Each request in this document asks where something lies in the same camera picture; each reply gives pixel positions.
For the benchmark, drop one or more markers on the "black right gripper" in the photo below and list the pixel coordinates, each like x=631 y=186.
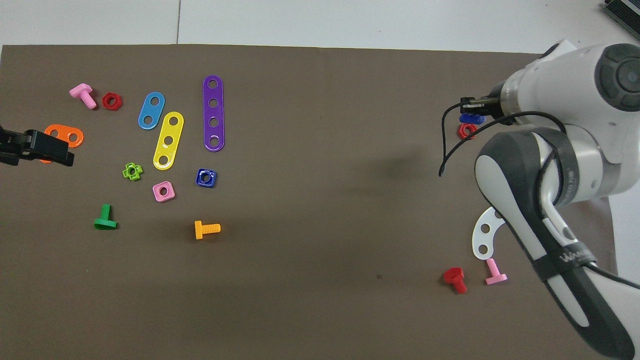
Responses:
x=497 y=117

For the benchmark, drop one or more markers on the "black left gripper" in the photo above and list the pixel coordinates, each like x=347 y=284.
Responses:
x=12 y=142

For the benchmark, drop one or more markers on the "blue plastic screw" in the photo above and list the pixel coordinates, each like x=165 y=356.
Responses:
x=470 y=119

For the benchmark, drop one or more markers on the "blue square plastic nut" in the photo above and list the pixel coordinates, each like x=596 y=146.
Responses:
x=199 y=184

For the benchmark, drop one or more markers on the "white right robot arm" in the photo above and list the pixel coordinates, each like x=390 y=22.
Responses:
x=565 y=75

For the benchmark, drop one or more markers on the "red hexagonal plastic nut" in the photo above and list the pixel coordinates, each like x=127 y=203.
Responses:
x=105 y=98
x=461 y=133

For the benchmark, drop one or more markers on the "orange heart-shaped plastic plate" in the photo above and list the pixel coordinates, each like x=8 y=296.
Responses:
x=66 y=129

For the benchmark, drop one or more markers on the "pink plastic screw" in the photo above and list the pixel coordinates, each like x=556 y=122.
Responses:
x=496 y=279
x=81 y=91

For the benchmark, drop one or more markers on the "lime green cross nut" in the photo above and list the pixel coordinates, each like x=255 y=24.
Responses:
x=125 y=172

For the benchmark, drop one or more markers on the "dark green plastic screw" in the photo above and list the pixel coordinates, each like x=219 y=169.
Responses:
x=105 y=224

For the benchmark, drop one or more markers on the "blue two-hole plastic plate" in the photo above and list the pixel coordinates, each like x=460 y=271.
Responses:
x=151 y=111

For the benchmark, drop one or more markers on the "pink square plastic nut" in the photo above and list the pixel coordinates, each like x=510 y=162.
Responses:
x=157 y=197

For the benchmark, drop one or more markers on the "white curved five-hole plate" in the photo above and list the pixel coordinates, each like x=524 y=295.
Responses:
x=483 y=239

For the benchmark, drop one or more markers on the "yellow three-hole plastic plate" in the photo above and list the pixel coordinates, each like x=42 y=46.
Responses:
x=171 y=131

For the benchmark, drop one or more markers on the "red plastic screw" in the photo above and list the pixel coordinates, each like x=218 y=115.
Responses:
x=453 y=275

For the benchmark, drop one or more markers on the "dark ribbed electronic device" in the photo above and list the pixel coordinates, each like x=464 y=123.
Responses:
x=627 y=9

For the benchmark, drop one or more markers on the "purple four-hole plastic plate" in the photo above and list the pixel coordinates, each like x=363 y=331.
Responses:
x=213 y=113

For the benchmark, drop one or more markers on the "orange plastic screw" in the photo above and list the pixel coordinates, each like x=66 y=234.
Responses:
x=210 y=229

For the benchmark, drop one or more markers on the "brown table mat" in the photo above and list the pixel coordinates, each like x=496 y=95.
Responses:
x=320 y=260

